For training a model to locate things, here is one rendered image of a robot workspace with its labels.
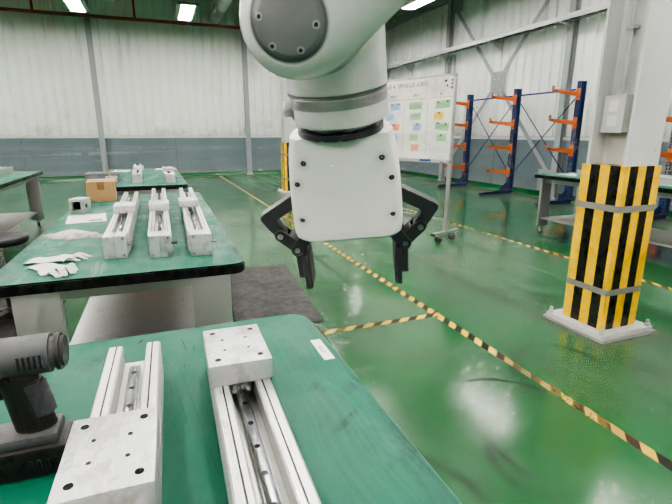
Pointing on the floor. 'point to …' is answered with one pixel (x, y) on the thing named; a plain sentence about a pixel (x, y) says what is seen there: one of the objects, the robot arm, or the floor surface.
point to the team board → (425, 125)
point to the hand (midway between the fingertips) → (353, 271)
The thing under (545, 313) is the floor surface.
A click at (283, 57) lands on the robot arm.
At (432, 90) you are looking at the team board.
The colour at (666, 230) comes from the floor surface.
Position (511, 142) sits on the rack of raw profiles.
